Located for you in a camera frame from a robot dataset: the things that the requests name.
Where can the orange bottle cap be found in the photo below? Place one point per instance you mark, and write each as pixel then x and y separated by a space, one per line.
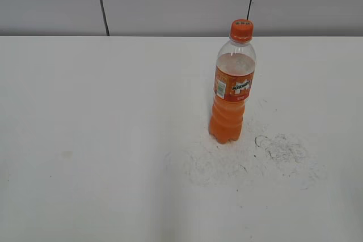
pixel 241 30

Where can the orange Mirinda soda bottle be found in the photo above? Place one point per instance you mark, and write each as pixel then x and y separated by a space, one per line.
pixel 234 73

